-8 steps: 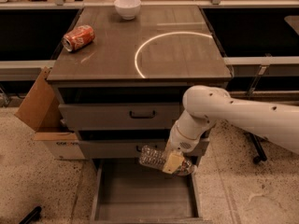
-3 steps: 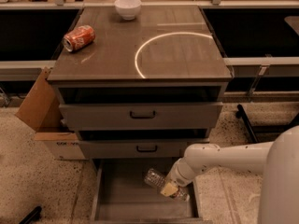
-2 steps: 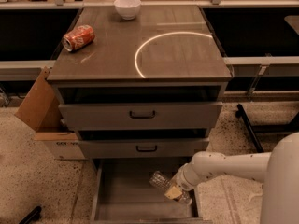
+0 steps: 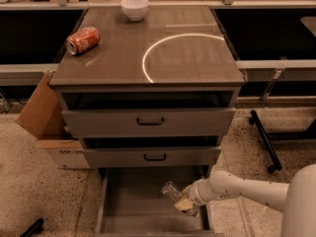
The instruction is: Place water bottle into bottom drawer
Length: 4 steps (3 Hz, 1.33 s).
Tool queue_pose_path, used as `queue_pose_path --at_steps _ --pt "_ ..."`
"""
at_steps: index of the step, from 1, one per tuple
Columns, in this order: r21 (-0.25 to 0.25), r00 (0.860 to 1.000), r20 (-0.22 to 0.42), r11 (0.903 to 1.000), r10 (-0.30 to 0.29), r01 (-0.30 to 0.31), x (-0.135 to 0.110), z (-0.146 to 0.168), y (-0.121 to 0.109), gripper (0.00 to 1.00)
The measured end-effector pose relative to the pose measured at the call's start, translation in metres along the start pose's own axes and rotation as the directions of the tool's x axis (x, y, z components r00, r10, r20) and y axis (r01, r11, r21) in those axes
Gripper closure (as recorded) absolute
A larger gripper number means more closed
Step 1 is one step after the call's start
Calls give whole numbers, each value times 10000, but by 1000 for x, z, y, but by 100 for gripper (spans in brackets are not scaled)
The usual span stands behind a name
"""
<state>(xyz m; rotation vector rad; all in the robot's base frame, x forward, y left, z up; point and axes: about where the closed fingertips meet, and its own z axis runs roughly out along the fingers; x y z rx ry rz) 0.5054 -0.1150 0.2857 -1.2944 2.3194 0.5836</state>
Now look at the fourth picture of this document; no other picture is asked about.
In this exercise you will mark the grey top drawer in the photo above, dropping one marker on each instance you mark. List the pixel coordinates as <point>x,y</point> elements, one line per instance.
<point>149,123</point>

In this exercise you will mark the grey open bottom drawer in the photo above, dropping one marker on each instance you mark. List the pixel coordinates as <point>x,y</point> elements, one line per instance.
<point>133,206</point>

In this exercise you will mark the white ceramic bowl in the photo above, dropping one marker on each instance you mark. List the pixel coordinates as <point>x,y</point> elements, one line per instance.
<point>135,10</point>

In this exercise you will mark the grey drawer cabinet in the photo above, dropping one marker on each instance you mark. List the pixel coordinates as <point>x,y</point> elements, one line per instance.
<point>175,58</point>

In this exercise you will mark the orange soda can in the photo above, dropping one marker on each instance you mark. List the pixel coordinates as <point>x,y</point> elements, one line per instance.
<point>82,40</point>

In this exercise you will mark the clear plastic water bottle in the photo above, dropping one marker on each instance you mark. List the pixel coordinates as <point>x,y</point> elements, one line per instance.
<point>173,194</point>

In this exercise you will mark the grey middle drawer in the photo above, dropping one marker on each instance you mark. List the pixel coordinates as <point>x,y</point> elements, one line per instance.
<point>152,157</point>

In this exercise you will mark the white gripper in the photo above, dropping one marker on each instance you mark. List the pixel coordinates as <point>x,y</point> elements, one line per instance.
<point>197,192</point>

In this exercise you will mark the brown cardboard box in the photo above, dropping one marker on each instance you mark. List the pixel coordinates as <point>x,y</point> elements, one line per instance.
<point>41,117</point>

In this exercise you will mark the black table leg with casters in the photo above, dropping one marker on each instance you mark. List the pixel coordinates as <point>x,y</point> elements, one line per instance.
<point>275,166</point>

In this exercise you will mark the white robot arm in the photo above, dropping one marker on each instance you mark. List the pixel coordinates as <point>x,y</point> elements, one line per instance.
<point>295,200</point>

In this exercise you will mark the black bar bottom left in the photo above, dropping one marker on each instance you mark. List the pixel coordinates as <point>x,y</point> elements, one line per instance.
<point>35,228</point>

